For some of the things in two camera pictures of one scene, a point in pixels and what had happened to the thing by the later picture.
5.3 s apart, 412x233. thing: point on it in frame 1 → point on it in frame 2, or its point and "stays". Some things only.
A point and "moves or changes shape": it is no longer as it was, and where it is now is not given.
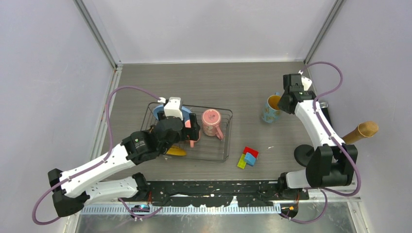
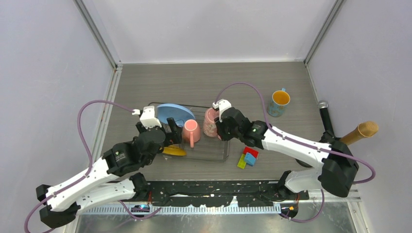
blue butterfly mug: (271, 113) moves or changes shape
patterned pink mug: (211, 119) stays
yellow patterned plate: (175, 150) stays
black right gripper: (282, 106) → (220, 132)
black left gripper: (191, 133) → (174, 136)
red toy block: (252, 152) stays
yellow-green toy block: (241, 163) stays
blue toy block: (249, 158) stays
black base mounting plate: (220, 193) stays
